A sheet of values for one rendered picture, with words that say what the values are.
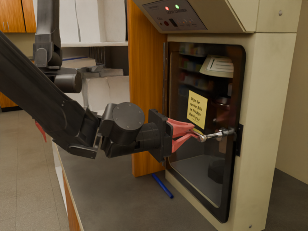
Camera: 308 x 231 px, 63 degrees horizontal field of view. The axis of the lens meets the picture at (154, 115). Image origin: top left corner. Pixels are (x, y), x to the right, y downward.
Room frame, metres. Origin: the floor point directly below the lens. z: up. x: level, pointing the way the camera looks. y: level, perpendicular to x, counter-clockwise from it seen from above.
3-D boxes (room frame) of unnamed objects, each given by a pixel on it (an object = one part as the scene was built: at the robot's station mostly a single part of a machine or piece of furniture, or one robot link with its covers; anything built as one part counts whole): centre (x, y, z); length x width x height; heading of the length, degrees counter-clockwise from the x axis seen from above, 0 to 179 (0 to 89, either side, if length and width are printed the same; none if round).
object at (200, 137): (0.53, -0.10, 1.20); 0.10 x 0.05 x 0.03; 25
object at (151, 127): (0.50, 0.02, 1.20); 0.07 x 0.07 x 0.10; 26
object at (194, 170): (0.61, -0.10, 1.19); 0.30 x 0.01 x 0.40; 25
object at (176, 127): (0.53, -0.05, 1.20); 0.09 x 0.07 x 0.07; 116
